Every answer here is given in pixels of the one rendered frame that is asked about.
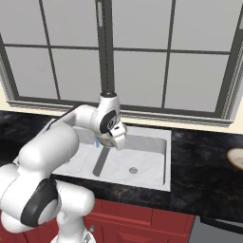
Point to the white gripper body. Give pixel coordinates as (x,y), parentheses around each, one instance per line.
(121,138)

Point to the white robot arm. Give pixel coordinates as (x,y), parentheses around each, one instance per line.
(47,148)

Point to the beige bowl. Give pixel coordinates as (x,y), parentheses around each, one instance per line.
(106,140)
(236,158)

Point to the white sink basin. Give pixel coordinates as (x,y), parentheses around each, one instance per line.
(142,158)

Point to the round sink drain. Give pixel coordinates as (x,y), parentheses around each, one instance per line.
(133,170)

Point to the blue water stream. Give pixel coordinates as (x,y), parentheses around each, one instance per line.
(96,142)

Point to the dark framed window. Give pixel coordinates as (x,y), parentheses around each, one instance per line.
(142,72)

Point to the red cupboard front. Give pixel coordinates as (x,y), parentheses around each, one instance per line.
(123,212)
(172,223)

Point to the small grey cupboard knob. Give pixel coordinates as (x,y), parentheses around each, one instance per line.
(92,228)

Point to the red cupboard door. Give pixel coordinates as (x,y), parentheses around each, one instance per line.
(133,234)

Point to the grey dishwasher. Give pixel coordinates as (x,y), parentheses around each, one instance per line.
(215,235)

